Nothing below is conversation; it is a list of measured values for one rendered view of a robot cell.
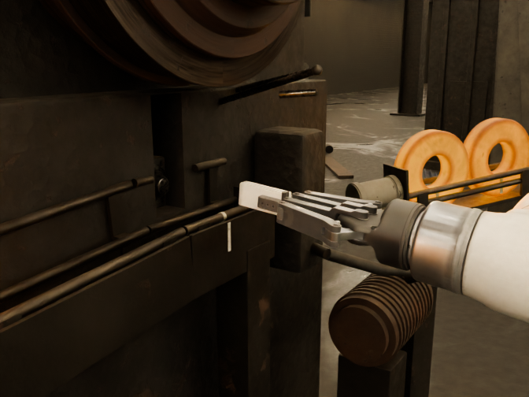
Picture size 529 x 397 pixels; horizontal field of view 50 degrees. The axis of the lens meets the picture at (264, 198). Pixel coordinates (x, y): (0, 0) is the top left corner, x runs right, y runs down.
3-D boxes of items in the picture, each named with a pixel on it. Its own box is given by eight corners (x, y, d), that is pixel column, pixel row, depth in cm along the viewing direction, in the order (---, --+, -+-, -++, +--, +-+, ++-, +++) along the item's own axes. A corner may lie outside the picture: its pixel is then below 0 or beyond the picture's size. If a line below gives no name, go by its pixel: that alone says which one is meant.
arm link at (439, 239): (476, 279, 63) (424, 264, 66) (491, 202, 61) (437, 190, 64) (453, 308, 56) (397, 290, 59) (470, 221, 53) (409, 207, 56)
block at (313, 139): (249, 264, 100) (247, 128, 94) (273, 251, 106) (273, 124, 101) (301, 276, 94) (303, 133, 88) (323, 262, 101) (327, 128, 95)
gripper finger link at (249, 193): (286, 216, 70) (283, 217, 70) (241, 203, 74) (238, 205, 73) (289, 193, 69) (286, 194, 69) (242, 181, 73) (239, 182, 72)
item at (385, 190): (345, 210, 106) (343, 179, 105) (386, 202, 109) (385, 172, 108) (362, 219, 101) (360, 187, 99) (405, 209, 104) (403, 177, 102)
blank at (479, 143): (458, 124, 110) (470, 125, 107) (519, 112, 115) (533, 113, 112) (458, 199, 114) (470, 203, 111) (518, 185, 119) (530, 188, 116)
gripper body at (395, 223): (401, 283, 59) (323, 259, 64) (427, 259, 66) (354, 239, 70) (412, 215, 57) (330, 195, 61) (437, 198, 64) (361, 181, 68)
